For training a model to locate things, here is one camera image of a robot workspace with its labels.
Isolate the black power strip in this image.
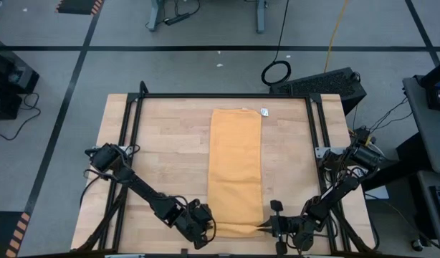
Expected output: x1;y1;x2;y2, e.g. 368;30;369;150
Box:
163;12;191;27

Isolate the grey desk leg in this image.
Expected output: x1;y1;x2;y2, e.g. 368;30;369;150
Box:
255;0;268;34
146;0;167;32

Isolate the black table support leg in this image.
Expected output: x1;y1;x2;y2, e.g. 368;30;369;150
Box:
359;132;432;193

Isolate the orange waffle weave towel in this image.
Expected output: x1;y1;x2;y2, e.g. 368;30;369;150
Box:
206;107;270;239

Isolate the grey side table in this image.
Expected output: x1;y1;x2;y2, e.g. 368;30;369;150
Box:
402;75;440;175
416;170;440;252

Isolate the black equipment stack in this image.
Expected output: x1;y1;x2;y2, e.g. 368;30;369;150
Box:
0;34;41;121

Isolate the black aluminium table frame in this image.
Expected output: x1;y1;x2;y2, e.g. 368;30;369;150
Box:
76;81;381;256

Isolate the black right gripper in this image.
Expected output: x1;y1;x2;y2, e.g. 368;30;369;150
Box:
257;199;311;255

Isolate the black orange hazard mat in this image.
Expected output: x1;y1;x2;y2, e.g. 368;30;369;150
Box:
0;211;32;258
54;0;105;16

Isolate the black computer tower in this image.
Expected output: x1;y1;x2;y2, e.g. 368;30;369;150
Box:
269;67;368;116

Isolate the black hanging cable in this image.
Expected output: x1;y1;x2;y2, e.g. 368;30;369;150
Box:
260;0;292;87

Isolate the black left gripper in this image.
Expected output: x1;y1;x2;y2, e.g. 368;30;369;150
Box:
176;199;217;251

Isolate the black monitor with lit screen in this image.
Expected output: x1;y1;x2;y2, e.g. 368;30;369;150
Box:
419;57;440;113

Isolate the yellow hanging cable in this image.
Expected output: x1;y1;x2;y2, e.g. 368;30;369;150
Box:
323;0;350;72

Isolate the white paper sign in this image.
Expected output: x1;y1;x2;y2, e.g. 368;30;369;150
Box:
361;166;390;201

